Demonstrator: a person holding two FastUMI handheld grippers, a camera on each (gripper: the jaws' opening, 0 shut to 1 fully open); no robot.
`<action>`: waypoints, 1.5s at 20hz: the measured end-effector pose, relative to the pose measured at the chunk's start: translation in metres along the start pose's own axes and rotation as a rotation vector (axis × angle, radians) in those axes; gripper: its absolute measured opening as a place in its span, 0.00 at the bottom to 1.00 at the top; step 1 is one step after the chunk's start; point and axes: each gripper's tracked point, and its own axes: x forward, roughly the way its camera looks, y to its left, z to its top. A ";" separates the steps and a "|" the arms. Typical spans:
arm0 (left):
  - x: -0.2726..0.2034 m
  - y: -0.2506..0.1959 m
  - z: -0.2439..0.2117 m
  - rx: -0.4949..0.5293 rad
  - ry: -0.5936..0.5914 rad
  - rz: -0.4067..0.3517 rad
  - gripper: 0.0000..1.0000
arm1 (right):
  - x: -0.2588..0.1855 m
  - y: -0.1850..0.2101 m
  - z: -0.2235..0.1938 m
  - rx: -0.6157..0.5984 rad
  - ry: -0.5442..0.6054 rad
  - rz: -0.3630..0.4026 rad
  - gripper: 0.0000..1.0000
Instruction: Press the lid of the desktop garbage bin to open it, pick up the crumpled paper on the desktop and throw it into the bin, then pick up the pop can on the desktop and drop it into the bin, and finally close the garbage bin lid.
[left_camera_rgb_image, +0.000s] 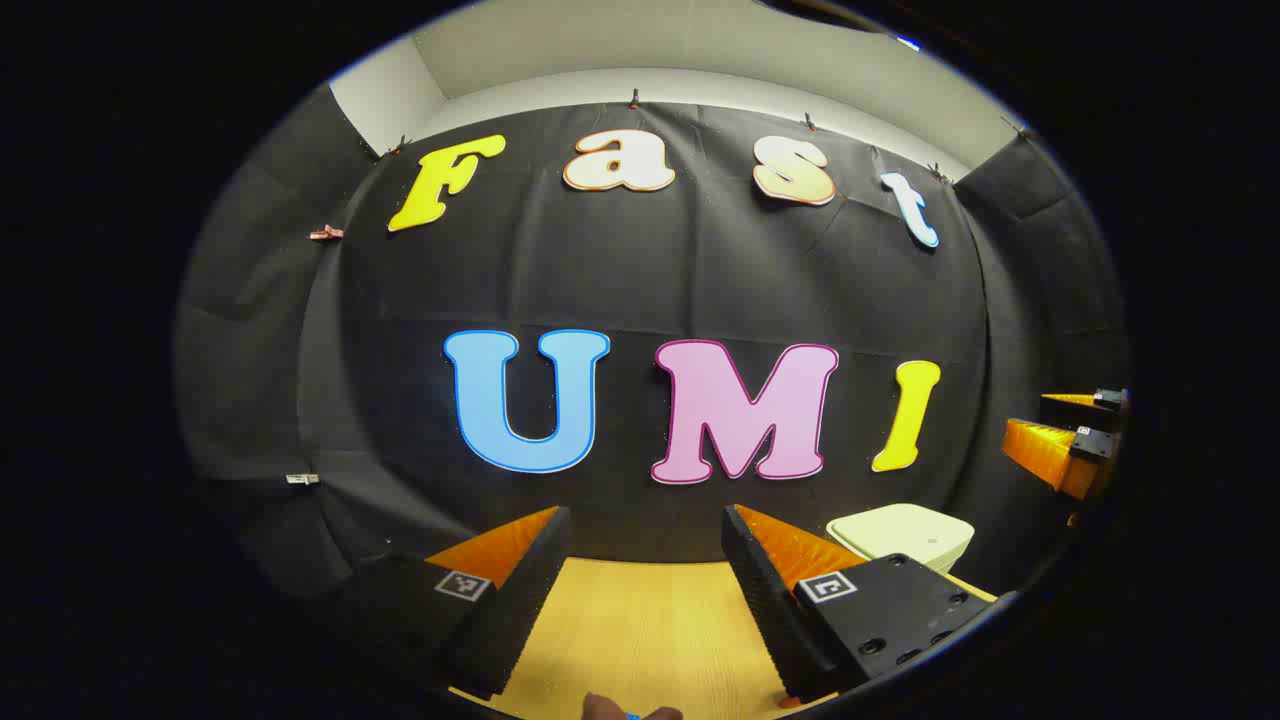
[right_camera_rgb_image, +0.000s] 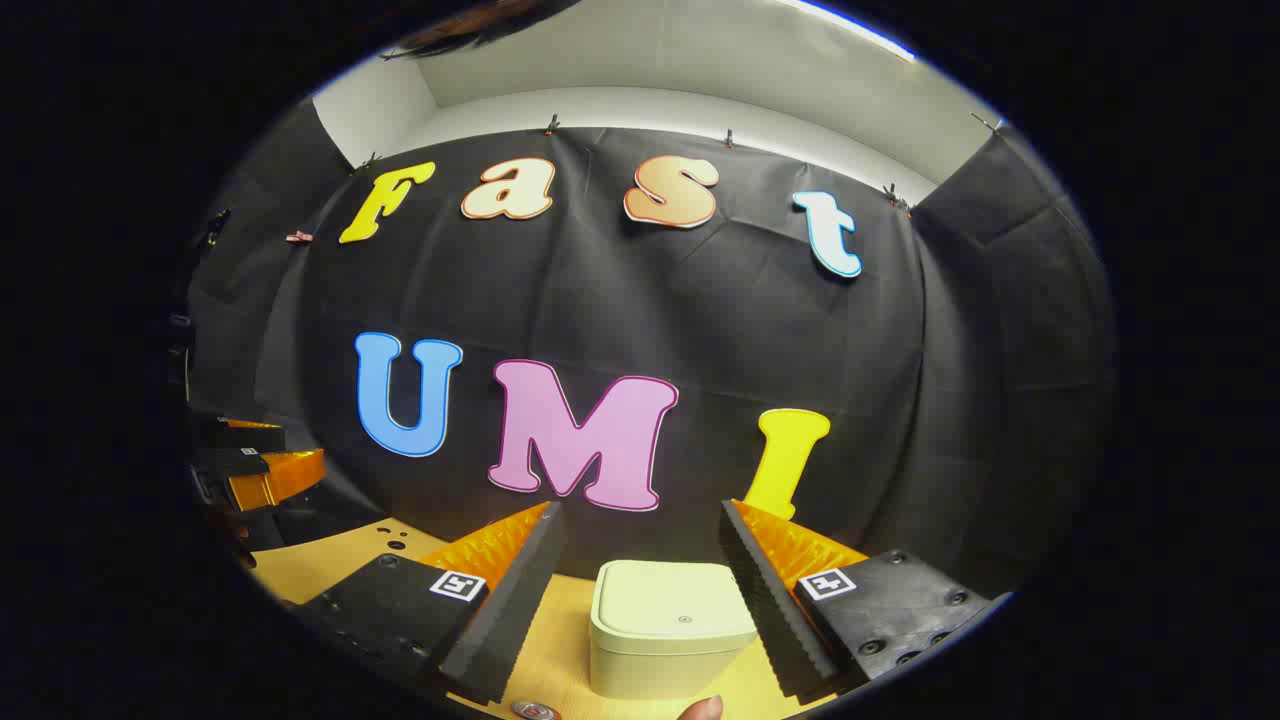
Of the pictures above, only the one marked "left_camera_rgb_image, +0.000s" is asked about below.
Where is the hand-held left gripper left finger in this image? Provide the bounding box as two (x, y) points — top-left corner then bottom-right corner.
(330, 505), (573, 701)

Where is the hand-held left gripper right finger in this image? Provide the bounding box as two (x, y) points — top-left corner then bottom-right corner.
(722, 504), (996, 706)

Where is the green desktop garbage bin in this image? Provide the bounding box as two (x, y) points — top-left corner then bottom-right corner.
(826, 503), (976, 576)

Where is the wooden desktop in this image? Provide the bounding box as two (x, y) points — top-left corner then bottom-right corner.
(450, 557), (1001, 720)

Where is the black backdrop cloth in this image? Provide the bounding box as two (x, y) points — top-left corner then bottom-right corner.
(175, 85), (1131, 601)

